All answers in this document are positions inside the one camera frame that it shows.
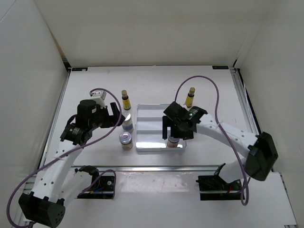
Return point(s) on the left yellow sauce bottle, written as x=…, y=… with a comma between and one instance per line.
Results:
x=126, y=101

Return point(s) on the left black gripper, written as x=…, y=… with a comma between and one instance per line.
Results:
x=111, y=120

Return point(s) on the blue-label silver-cap jar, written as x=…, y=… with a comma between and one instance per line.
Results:
x=127, y=124

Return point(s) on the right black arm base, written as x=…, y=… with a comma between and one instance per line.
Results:
x=213, y=187

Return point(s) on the brown spice jar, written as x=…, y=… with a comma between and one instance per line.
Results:
x=172, y=142
x=126, y=141

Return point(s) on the right yellow sauce bottle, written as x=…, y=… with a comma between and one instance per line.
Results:
x=190, y=97

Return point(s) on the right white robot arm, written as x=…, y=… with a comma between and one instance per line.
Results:
x=258, y=151

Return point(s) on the yellow sauce bottle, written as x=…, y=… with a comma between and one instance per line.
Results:
x=126, y=101
x=190, y=97

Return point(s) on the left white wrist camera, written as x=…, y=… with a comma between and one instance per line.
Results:
x=99, y=96

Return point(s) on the aluminium table rail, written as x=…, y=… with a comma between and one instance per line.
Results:
x=208, y=168

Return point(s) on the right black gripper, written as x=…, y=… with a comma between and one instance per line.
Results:
x=167, y=122

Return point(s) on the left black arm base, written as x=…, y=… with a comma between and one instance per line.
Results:
x=104, y=183

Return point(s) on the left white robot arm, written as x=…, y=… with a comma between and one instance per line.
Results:
x=47, y=202

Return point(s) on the white tiered organizer tray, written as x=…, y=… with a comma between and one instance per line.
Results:
x=148, y=130

